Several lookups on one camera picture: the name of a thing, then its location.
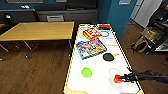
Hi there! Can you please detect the black wheeled cart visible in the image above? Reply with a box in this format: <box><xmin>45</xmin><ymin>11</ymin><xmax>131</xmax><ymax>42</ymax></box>
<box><xmin>146</xmin><ymin>13</ymin><xmax>168</xmax><ymax>56</ymax></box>

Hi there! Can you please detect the orange cone object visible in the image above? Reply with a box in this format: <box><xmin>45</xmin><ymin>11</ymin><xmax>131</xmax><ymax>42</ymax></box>
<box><xmin>112</xmin><ymin>75</ymin><xmax>122</xmax><ymax>84</ymax></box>

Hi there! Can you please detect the small black round device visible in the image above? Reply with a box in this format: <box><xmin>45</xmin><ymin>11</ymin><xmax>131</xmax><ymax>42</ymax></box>
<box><xmin>3</xmin><ymin>13</ymin><xmax>13</xmax><ymax>26</ymax></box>

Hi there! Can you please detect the orange red flat item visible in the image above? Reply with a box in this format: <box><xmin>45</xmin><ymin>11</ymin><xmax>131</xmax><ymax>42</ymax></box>
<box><xmin>98</xmin><ymin>23</ymin><xmax>112</xmax><ymax>30</ymax></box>

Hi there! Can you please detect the dark wall bench sofa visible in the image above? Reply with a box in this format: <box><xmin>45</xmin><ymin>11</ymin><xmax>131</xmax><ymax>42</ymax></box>
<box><xmin>0</xmin><ymin>0</ymin><xmax>99</xmax><ymax>24</ymax></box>

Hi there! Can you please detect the small white wall plate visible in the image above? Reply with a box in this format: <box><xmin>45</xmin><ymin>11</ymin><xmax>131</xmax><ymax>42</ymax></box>
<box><xmin>19</xmin><ymin>4</ymin><xmax>30</xmax><ymax>9</ymax></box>

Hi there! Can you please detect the blue plastic ring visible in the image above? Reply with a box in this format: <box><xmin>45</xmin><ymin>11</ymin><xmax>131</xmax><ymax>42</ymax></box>
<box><xmin>99</xmin><ymin>29</ymin><xmax>112</xmax><ymax>38</ymax></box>

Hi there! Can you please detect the light grey sofa cushion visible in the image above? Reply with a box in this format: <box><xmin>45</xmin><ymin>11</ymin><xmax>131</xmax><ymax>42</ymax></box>
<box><xmin>46</xmin><ymin>15</ymin><xmax>65</xmax><ymax>23</ymax></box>

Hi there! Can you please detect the small green bowl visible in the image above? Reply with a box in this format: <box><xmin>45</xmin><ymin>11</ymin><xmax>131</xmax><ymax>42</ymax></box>
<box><xmin>81</xmin><ymin>67</ymin><xmax>93</xmax><ymax>79</ymax></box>

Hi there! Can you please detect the white hallway door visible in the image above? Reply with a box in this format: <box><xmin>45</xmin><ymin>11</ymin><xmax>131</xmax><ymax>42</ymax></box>
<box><xmin>129</xmin><ymin>0</ymin><xmax>143</xmax><ymax>21</ymax></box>

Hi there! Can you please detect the colourful snack box left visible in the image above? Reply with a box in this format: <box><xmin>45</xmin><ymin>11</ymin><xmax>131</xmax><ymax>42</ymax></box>
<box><xmin>75</xmin><ymin>37</ymin><xmax>108</xmax><ymax>61</ymax></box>

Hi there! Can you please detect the red yellow game box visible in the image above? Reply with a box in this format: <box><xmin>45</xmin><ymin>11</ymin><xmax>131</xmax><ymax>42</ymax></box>
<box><xmin>82</xmin><ymin>27</ymin><xmax>102</xmax><ymax>41</ymax></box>

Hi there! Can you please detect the white table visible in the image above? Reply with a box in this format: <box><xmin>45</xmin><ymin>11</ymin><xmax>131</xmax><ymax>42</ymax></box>
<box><xmin>62</xmin><ymin>22</ymin><xmax>145</xmax><ymax>94</ymax></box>

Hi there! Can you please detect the yellow wooden gaming table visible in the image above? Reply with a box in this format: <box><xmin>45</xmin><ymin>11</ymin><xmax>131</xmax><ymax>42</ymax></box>
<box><xmin>0</xmin><ymin>21</ymin><xmax>76</xmax><ymax>61</ymax></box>

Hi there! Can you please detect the open cardboard box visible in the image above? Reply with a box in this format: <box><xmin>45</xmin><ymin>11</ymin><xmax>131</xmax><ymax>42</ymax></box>
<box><xmin>141</xmin><ymin>27</ymin><xmax>161</xmax><ymax>40</ymax></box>

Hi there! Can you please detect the brown tan backpack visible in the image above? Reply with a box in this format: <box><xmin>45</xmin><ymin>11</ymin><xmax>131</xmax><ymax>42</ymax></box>
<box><xmin>130</xmin><ymin>36</ymin><xmax>149</xmax><ymax>54</ymax></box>

